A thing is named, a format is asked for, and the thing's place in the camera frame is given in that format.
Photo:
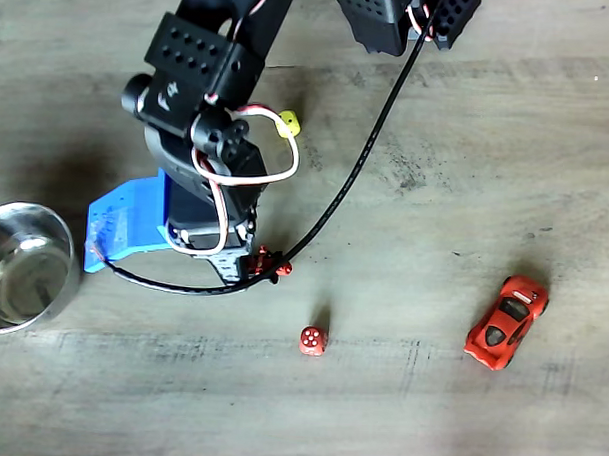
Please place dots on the stainless steel bowl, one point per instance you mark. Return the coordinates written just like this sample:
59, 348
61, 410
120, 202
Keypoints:
25, 273

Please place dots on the red die white pips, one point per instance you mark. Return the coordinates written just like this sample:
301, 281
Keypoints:
313, 341

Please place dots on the pale lime-yellow die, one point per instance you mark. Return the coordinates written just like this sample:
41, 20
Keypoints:
289, 123

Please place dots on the red toy sports car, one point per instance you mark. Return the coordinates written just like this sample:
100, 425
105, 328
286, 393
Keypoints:
506, 325

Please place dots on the blue printed camera mount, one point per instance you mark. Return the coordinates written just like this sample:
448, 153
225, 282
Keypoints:
125, 217

